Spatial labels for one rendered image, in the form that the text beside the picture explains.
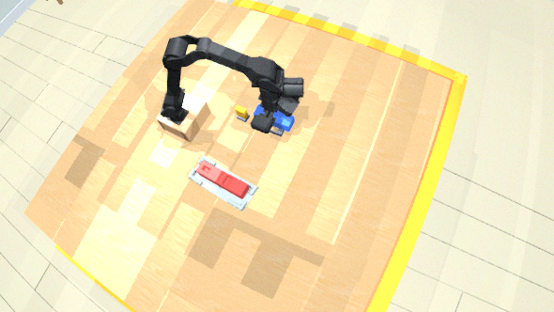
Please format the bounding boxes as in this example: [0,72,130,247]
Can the blue block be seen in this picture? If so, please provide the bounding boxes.
[253,104,295,132]

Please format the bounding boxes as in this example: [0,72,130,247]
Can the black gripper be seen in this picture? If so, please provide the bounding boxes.
[250,92,282,134]

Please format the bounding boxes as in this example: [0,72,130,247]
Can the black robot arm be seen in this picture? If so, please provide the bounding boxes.
[161,35,304,126]

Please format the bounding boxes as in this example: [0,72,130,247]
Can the red rectangular block with sockets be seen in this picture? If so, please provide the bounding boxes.
[196,161,249,200]

